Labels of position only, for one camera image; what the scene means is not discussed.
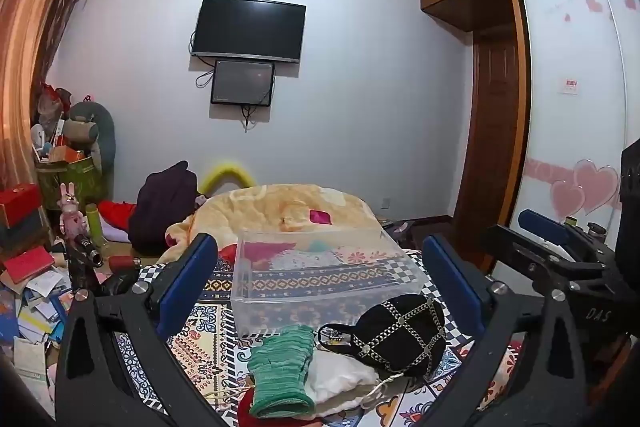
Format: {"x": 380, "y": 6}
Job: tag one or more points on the red label sticker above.
{"x": 571, "y": 85}

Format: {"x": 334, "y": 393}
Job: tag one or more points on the black wall television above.
{"x": 248, "y": 29}

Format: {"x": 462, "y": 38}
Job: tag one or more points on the clear plastic storage box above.
{"x": 325, "y": 304}

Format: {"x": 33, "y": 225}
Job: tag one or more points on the wooden wardrobe with heart doors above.
{"x": 570, "y": 82}

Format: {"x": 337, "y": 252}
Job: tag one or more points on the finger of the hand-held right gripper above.
{"x": 544, "y": 225}
{"x": 530, "y": 257}

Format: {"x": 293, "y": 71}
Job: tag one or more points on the brown wooden door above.
{"x": 492, "y": 132}

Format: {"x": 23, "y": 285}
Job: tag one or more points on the patterned bed sheet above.
{"x": 215, "y": 347}

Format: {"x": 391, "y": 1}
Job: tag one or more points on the yellow fleece blanket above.
{"x": 260, "y": 212}

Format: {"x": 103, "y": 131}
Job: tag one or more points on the brown curtain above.
{"x": 30, "y": 57}

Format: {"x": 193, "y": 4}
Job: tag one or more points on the green knitted glove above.
{"x": 280, "y": 372}

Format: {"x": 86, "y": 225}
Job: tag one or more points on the red cloth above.
{"x": 117, "y": 213}

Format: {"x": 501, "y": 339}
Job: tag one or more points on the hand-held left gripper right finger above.
{"x": 452, "y": 279}

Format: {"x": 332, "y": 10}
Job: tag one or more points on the grey plush toy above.
{"x": 92, "y": 129}

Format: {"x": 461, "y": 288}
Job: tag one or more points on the green paper bag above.
{"x": 70, "y": 182}

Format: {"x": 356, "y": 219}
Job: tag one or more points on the white wall socket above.
{"x": 385, "y": 203}

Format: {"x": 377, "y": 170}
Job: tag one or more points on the red can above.
{"x": 125, "y": 262}

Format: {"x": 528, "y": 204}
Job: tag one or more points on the dark backpack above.
{"x": 160, "y": 207}

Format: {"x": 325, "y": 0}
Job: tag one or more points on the pile of books and papers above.
{"x": 35, "y": 317}

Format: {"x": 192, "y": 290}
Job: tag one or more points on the pink bunny toy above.
{"x": 69, "y": 214}

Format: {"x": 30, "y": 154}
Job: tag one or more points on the small black wall monitor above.
{"x": 243, "y": 83}

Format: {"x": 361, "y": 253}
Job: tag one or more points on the green tube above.
{"x": 94, "y": 224}

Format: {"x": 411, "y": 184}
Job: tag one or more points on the red book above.
{"x": 27, "y": 264}

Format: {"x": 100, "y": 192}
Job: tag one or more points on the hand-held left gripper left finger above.
{"x": 186, "y": 278}

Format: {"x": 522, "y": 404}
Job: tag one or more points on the red box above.
{"x": 19, "y": 204}

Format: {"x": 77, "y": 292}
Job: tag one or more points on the black camera on tripod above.
{"x": 87, "y": 252}

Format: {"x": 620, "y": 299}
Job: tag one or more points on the yellow foam tube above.
{"x": 222, "y": 174}

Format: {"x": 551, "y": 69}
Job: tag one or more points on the pink cloth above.
{"x": 320, "y": 216}

